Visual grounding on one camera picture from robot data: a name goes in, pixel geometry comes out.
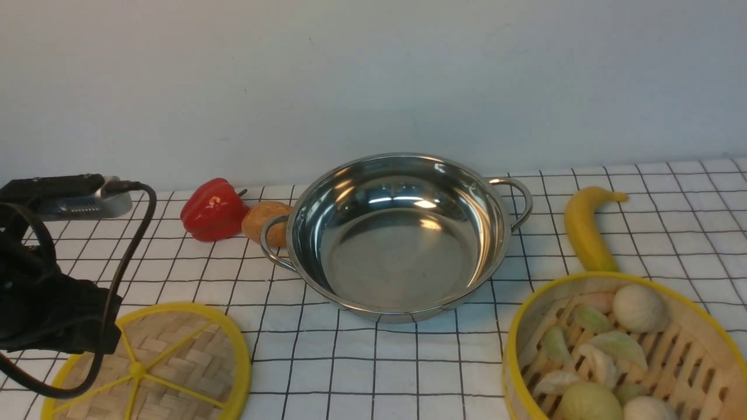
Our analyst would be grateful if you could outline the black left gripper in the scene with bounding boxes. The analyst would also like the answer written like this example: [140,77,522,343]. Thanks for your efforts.
[1,203,122,355]

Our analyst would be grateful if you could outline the yellow woven bamboo steamer lid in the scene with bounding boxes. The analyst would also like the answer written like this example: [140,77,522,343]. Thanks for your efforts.
[40,302,252,419]

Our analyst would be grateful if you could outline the yellow bamboo steamer basket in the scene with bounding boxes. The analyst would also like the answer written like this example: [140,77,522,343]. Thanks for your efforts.
[502,272,745,419]

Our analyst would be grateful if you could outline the stainless steel pot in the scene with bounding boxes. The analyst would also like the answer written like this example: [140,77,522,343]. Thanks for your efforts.
[259,153,533,324]

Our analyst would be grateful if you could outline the red bell pepper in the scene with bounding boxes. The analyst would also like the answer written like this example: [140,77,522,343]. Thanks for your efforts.
[180,178,250,242]

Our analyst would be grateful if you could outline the pale green dumpling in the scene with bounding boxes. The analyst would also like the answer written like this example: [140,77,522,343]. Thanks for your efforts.
[540,325,573,365]

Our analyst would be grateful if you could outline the yellow banana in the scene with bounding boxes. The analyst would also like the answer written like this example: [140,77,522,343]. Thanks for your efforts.
[564,186,628,272]

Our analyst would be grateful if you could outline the green round bun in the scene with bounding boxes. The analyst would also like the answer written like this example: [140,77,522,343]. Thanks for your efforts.
[558,381,623,419]

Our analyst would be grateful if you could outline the green white dumpling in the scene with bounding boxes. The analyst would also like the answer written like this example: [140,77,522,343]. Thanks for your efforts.
[588,331,648,370]

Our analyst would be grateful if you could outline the white round bun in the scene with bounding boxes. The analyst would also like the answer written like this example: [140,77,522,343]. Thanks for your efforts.
[613,284,669,333]

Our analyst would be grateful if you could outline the white checkered tablecloth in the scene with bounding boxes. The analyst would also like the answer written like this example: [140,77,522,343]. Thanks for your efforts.
[2,157,745,419]

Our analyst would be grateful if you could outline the black camera cable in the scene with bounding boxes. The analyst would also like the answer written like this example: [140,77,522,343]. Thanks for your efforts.
[0,181,158,400]

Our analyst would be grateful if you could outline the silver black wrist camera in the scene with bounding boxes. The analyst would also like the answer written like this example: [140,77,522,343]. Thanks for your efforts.
[1,174,132,221]

